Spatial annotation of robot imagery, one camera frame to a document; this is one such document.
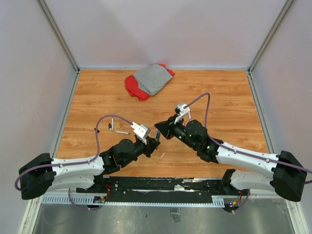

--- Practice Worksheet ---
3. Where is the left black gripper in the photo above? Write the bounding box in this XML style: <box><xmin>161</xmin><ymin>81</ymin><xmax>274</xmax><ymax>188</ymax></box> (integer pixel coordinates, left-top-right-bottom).
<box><xmin>121</xmin><ymin>135</ymin><xmax>160</xmax><ymax>166</ymax></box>

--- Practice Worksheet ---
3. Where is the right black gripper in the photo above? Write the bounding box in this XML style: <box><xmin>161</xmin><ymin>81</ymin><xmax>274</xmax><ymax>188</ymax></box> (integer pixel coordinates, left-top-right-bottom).
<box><xmin>155</xmin><ymin>115</ymin><xmax>197</xmax><ymax>151</ymax></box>

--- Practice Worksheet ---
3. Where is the angled white pen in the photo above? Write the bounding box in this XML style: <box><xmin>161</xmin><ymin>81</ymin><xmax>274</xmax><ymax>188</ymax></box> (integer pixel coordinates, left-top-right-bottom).
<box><xmin>115</xmin><ymin>131</ymin><xmax>130</xmax><ymax>135</ymax></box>

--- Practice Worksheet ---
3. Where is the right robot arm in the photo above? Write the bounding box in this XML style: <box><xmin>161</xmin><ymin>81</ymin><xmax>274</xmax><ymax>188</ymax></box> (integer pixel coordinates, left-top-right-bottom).
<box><xmin>155</xmin><ymin>117</ymin><xmax>307</xmax><ymax>202</ymax></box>

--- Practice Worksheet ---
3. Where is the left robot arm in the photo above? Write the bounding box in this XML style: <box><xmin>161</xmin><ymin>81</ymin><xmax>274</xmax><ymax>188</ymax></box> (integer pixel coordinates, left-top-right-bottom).
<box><xmin>15</xmin><ymin>137</ymin><xmax>160</xmax><ymax>200</ymax></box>

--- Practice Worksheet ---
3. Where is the grey folded cloth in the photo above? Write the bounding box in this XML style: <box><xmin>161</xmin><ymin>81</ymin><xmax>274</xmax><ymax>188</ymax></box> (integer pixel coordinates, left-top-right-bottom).
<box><xmin>134</xmin><ymin>64</ymin><xmax>174</xmax><ymax>96</ymax></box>

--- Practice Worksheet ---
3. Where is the red cloth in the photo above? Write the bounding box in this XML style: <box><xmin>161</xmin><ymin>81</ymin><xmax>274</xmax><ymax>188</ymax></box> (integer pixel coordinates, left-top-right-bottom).
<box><xmin>124</xmin><ymin>64</ymin><xmax>175</xmax><ymax>101</ymax></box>

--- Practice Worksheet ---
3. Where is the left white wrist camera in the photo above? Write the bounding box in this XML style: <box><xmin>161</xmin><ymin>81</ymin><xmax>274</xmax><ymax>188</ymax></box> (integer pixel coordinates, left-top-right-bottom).
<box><xmin>131</xmin><ymin>122</ymin><xmax>151</xmax><ymax>145</ymax></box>

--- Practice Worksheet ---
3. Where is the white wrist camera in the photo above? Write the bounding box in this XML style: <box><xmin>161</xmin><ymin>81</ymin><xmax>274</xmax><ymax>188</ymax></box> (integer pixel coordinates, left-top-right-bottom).
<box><xmin>131</xmin><ymin>122</ymin><xmax>151</xmax><ymax>145</ymax></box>
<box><xmin>174</xmin><ymin>102</ymin><xmax>190</xmax><ymax>124</ymax></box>

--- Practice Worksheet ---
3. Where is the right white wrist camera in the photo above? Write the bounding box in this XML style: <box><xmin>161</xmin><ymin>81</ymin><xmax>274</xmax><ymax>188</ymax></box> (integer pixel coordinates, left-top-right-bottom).
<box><xmin>174</xmin><ymin>102</ymin><xmax>190</xmax><ymax>124</ymax></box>

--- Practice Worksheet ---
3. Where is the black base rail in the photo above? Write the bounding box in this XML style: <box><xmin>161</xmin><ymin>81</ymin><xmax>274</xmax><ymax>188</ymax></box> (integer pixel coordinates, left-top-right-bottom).
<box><xmin>74</xmin><ymin>176</ymin><xmax>247</xmax><ymax>204</ymax></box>

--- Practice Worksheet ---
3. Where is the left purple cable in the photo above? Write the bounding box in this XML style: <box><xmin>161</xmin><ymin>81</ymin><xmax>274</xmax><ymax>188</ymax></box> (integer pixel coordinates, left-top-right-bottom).
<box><xmin>15</xmin><ymin>114</ymin><xmax>135</xmax><ymax>211</ymax></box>

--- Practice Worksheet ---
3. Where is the purple cable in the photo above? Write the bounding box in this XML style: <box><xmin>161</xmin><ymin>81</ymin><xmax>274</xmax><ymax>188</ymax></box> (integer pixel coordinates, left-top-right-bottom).
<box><xmin>15</xmin><ymin>114</ymin><xmax>135</xmax><ymax>211</ymax></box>
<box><xmin>186</xmin><ymin>92</ymin><xmax>312</xmax><ymax>211</ymax></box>

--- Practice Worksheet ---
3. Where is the grey cable duct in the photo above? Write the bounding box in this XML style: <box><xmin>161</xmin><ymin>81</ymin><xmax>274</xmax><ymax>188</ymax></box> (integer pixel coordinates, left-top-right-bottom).
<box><xmin>41</xmin><ymin>195</ymin><xmax>225</xmax><ymax>208</ymax></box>

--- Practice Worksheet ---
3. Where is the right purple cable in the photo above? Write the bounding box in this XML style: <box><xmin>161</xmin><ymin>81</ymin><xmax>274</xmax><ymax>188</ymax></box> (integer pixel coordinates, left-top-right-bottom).
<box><xmin>186</xmin><ymin>92</ymin><xmax>312</xmax><ymax>211</ymax></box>

